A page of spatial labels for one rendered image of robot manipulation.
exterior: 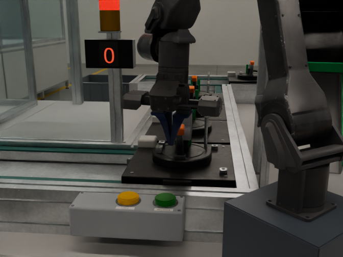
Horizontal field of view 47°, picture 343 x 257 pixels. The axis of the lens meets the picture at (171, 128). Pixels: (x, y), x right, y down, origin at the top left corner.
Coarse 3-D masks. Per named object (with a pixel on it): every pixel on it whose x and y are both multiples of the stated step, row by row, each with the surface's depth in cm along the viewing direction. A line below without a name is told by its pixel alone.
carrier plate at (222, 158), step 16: (208, 144) 104; (144, 160) 93; (224, 160) 93; (128, 176) 84; (144, 176) 83; (160, 176) 83; (176, 176) 83; (192, 176) 83; (208, 176) 83; (224, 176) 83
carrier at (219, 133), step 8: (192, 112) 117; (152, 120) 127; (192, 120) 117; (200, 120) 121; (208, 120) 129; (216, 120) 129; (152, 128) 119; (160, 128) 119; (192, 128) 112; (200, 128) 112; (208, 128) 114; (216, 128) 119; (224, 128) 119; (160, 136) 112; (192, 136) 112; (200, 136) 112; (208, 136) 112; (216, 136) 112; (224, 136) 112; (224, 144) 106
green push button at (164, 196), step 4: (156, 196) 74; (160, 196) 74; (164, 196) 74; (168, 196) 74; (172, 196) 74; (156, 200) 72; (160, 200) 72; (164, 200) 72; (168, 200) 72; (172, 200) 72; (160, 204) 72; (164, 204) 72; (168, 204) 72; (172, 204) 72
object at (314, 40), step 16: (304, 0) 97; (320, 0) 96; (336, 0) 95; (304, 16) 97; (320, 16) 96; (336, 16) 95; (304, 32) 91; (320, 32) 90; (336, 32) 89; (320, 48) 84; (336, 48) 84; (320, 64) 77; (336, 64) 76
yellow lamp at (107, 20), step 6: (102, 12) 96; (108, 12) 96; (114, 12) 96; (102, 18) 97; (108, 18) 96; (114, 18) 97; (102, 24) 97; (108, 24) 96; (114, 24) 97; (102, 30) 98; (108, 30) 97; (114, 30) 97
